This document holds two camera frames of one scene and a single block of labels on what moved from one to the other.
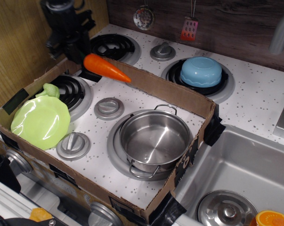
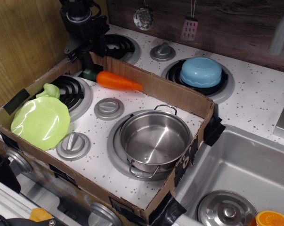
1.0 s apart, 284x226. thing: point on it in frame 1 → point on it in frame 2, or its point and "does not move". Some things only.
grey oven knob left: (19, 162) does not move
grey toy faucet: (281, 34) does not move
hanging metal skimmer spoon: (143, 17) does not move
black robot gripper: (65, 26) → (83, 35)
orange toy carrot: (98, 63) → (107, 79)
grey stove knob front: (73, 147) does not move
